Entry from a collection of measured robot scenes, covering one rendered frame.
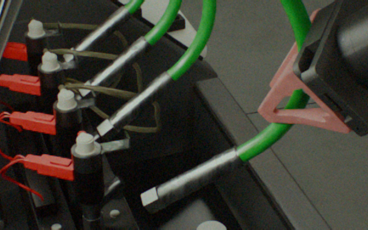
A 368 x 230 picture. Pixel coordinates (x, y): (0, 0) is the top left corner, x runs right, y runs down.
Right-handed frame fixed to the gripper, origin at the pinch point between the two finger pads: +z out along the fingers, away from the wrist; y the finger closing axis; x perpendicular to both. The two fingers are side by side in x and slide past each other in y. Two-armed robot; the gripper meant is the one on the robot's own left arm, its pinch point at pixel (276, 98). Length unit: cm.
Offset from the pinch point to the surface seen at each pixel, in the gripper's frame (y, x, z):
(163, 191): 6.1, -0.4, 10.8
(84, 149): 2.1, -5.7, 19.7
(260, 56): -174, 70, 159
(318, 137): -132, 88, 129
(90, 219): 4.1, 0.3, 25.6
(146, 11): -44, -1, 48
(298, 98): 0.7, 0.4, -2.3
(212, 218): -16.4, 19.9, 40.2
